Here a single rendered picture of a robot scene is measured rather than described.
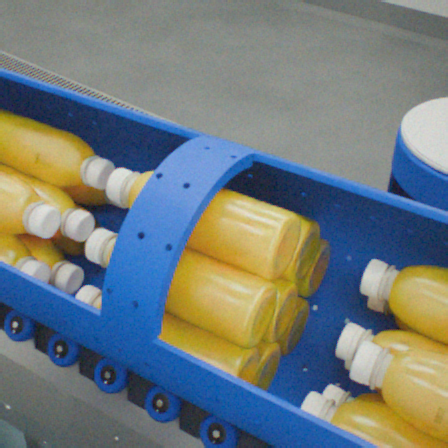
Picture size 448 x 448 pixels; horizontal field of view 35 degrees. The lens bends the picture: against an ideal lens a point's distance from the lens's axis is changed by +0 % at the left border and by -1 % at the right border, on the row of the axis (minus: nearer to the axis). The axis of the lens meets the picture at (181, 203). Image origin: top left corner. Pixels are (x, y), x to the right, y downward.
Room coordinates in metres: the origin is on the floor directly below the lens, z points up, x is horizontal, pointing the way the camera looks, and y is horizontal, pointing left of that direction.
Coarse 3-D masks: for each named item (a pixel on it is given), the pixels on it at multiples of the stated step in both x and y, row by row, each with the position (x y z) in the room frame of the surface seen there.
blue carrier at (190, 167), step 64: (64, 128) 0.90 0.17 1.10; (128, 128) 0.81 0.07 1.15; (192, 192) 0.56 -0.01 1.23; (256, 192) 0.72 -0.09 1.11; (320, 192) 0.66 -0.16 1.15; (384, 192) 0.57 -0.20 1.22; (128, 256) 0.52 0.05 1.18; (384, 256) 0.63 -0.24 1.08; (64, 320) 0.54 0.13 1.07; (128, 320) 0.49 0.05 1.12; (320, 320) 0.62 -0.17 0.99; (384, 320) 0.59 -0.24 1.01; (192, 384) 0.45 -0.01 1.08; (320, 384) 0.54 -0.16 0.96
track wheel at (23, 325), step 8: (16, 312) 0.65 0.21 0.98; (8, 320) 0.64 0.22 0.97; (16, 320) 0.64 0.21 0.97; (24, 320) 0.64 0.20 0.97; (32, 320) 0.64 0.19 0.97; (8, 328) 0.64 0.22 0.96; (16, 328) 0.63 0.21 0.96; (24, 328) 0.63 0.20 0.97; (32, 328) 0.63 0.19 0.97; (16, 336) 0.63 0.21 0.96; (24, 336) 0.62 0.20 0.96; (32, 336) 0.63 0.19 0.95
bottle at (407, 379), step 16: (384, 352) 0.44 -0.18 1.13; (400, 352) 0.43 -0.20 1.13; (416, 352) 0.43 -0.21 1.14; (432, 352) 0.43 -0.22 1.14; (384, 368) 0.42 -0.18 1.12; (400, 368) 0.41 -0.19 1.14; (416, 368) 0.41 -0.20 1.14; (432, 368) 0.40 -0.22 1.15; (384, 384) 0.41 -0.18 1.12; (400, 384) 0.40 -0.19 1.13; (416, 384) 0.40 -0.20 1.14; (432, 384) 0.39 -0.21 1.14; (384, 400) 0.41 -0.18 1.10; (400, 400) 0.39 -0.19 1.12; (416, 400) 0.39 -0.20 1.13; (432, 400) 0.38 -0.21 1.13; (400, 416) 0.39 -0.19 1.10; (416, 416) 0.38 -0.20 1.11; (432, 416) 0.37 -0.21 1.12; (432, 432) 0.37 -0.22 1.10
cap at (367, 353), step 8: (368, 344) 0.45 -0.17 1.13; (360, 352) 0.44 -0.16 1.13; (368, 352) 0.44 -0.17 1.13; (376, 352) 0.44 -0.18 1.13; (360, 360) 0.43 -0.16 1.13; (368, 360) 0.43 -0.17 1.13; (352, 368) 0.43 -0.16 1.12; (360, 368) 0.43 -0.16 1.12; (368, 368) 0.43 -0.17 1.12; (352, 376) 0.43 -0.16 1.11; (360, 376) 0.43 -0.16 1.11; (368, 376) 0.42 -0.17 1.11; (368, 384) 0.43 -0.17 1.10
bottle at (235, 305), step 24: (192, 264) 0.54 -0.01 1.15; (216, 264) 0.54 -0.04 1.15; (192, 288) 0.52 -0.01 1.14; (216, 288) 0.51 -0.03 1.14; (240, 288) 0.51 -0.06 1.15; (264, 288) 0.51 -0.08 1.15; (168, 312) 0.53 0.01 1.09; (192, 312) 0.51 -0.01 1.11; (216, 312) 0.50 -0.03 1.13; (240, 312) 0.49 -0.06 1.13; (264, 312) 0.51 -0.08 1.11; (240, 336) 0.48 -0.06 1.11
